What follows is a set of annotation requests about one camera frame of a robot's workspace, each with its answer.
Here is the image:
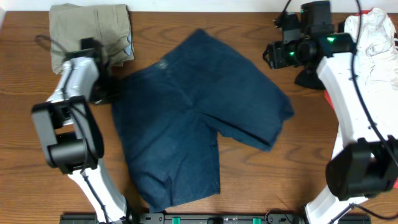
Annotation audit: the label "navy blue shorts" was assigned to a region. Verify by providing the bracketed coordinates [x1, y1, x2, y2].
[112, 29, 294, 213]

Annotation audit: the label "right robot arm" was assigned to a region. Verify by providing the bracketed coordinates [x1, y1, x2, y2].
[263, 1, 397, 223]

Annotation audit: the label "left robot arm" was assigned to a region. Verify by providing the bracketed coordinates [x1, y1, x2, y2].
[31, 35, 140, 223]

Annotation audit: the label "black garment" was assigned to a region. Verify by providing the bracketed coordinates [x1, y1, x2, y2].
[294, 67, 325, 90]

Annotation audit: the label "folded khaki shorts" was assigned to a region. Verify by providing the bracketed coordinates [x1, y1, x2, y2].
[49, 4, 134, 67]

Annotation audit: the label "red garment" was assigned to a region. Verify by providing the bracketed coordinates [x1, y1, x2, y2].
[323, 9, 398, 189]

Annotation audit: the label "white garment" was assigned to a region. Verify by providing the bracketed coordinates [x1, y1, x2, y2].
[343, 7, 397, 138]

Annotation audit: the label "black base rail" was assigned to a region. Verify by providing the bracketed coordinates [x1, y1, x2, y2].
[59, 212, 372, 224]

